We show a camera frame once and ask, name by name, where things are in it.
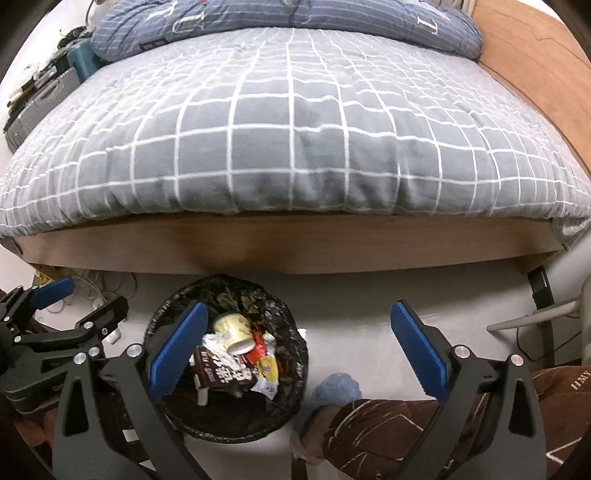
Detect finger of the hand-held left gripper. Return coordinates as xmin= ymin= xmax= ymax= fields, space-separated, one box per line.
xmin=76 ymin=295 xmax=129 ymax=354
xmin=0 ymin=277 xmax=75 ymax=324

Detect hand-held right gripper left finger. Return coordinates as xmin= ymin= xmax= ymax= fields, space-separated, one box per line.
xmin=52 ymin=301 xmax=209 ymax=480

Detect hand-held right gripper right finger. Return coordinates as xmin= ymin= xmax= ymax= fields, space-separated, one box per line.
xmin=390 ymin=300 xmax=542 ymax=480

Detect brown chocolate snack box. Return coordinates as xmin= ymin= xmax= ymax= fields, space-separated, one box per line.
xmin=193 ymin=344 xmax=254 ymax=391

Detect yellow yogurt cup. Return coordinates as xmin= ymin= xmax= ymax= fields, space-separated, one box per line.
xmin=213 ymin=311 xmax=257 ymax=355

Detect red plastic bag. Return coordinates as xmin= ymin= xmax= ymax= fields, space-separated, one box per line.
xmin=252 ymin=325 xmax=278 ymax=365

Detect trash bin with black liner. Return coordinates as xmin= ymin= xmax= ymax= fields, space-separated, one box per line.
xmin=144 ymin=274 xmax=309 ymax=439

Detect yellow white snack packet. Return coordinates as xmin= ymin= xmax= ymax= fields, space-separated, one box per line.
xmin=249 ymin=351 xmax=280 ymax=398

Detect blue slipper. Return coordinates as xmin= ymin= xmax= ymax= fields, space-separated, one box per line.
xmin=302 ymin=371 xmax=363 ymax=416

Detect person's leg brown pants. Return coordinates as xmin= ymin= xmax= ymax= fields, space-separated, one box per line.
xmin=291 ymin=364 xmax=591 ymax=480

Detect black power adapter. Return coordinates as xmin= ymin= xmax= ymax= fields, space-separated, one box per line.
xmin=527 ymin=268 xmax=552 ymax=308

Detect grey suitcase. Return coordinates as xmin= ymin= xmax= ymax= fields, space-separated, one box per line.
xmin=4 ymin=67 xmax=81 ymax=151

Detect teal suitcase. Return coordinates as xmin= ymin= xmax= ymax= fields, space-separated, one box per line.
xmin=65 ymin=39 xmax=100 ymax=79

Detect grey checked bed cover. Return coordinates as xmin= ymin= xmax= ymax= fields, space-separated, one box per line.
xmin=0 ymin=25 xmax=591 ymax=238

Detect black clutter pile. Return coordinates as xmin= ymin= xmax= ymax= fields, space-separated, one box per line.
xmin=58 ymin=25 xmax=90 ymax=47

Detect wooden headboard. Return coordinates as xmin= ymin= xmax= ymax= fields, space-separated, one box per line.
xmin=471 ymin=0 xmax=591 ymax=153

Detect blue striped duvet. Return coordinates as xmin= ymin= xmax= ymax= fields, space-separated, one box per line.
xmin=89 ymin=0 xmax=483 ymax=63

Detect white cable tangle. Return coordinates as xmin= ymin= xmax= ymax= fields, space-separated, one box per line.
xmin=44 ymin=270 xmax=137 ymax=319

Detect wooden bed frame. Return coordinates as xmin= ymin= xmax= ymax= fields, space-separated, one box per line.
xmin=14 ymin=210 xmax=561 ymax=275

